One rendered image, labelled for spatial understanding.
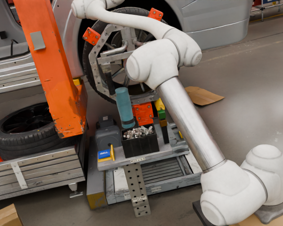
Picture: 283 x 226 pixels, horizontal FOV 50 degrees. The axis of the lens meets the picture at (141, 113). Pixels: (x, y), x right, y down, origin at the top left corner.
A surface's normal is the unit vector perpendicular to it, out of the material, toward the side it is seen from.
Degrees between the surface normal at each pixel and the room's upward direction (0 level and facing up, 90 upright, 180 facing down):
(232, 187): 48
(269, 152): 6
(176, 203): 0
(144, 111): 90
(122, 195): 90
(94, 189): 0
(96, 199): 90
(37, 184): 90
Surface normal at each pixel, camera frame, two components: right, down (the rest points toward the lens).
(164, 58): 0.39, -0.26
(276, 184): 0.48, 0.20
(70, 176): 0.13, 0.39
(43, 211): -0.18, -0.89
